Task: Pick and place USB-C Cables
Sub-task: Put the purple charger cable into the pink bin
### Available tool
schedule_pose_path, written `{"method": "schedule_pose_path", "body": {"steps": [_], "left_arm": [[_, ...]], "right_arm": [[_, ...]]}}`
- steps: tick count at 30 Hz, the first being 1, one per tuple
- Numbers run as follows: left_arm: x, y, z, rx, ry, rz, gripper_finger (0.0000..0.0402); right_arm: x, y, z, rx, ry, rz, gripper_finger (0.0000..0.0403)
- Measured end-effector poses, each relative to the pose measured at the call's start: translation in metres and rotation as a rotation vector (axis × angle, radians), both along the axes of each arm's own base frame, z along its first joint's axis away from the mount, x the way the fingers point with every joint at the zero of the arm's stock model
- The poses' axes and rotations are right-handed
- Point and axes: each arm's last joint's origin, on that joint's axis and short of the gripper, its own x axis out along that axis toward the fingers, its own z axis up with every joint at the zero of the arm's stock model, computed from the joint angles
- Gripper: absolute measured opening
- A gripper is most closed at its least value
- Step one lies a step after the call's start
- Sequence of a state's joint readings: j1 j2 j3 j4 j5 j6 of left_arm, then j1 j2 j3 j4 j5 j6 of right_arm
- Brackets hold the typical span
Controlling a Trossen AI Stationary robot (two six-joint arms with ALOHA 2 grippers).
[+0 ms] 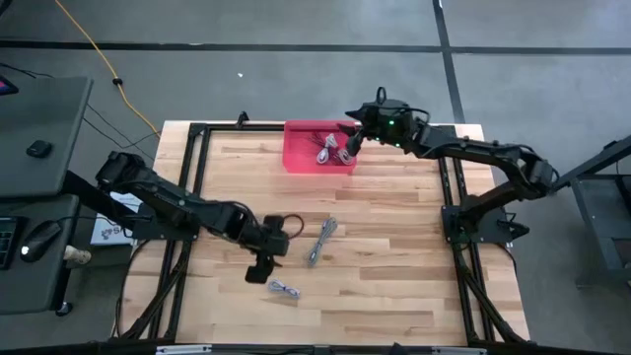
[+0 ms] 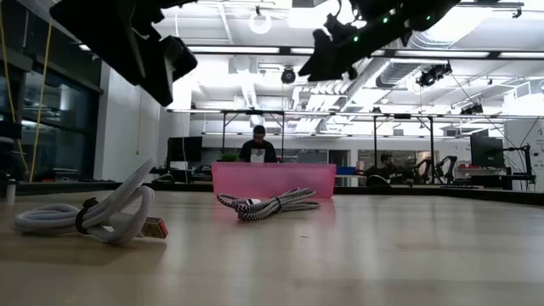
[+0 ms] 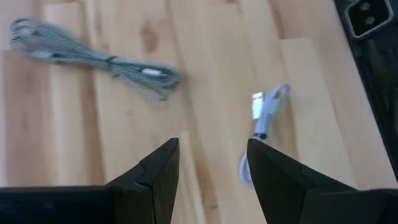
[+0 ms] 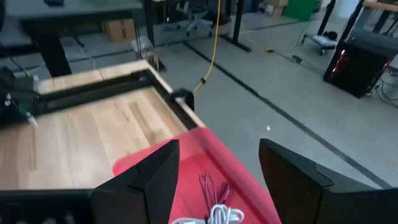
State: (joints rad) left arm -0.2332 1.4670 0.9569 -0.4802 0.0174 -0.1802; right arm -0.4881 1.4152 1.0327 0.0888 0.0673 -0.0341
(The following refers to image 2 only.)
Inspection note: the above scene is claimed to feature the black white zigzag braided cable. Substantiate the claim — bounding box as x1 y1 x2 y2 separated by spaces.
216 188 321 223

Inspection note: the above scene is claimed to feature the pink translucent plastic bin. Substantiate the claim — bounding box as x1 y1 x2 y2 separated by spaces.
211 161 337 201

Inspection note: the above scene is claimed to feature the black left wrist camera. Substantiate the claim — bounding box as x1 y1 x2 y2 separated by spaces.
161 35 199 84

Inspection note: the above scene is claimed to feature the white ring light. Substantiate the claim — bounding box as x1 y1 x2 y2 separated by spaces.
248 5 273 35

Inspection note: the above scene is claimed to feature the thick white braided USB cable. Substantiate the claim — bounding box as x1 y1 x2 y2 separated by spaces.
12 157 169 247

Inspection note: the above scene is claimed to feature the person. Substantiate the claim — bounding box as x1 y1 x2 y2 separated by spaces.
364 151 416 187
238 124 279 164

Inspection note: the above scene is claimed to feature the small white bottle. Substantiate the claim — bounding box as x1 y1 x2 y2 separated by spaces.
5 178 18 206

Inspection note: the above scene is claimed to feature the black metal table frame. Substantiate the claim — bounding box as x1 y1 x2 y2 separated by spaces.
219 109 286 163
372 112 436 184

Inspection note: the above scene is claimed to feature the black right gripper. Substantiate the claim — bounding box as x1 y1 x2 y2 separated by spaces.
297 0 462 82

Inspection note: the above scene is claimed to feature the yellow hanging cable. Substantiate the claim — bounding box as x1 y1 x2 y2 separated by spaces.
0 3 53 184

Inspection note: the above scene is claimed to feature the black overhead light bar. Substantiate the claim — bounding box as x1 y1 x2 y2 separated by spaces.
186 44 544 61

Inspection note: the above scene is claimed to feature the black ceiling camera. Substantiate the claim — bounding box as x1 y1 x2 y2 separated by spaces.
280 65 298 85
416 62 453 88

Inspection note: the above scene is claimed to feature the black computer monitor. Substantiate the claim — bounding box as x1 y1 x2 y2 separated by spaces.
167 135 204 163
469 129 506 169

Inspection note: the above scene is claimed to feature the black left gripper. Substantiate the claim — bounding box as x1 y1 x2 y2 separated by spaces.
48 0 176 108

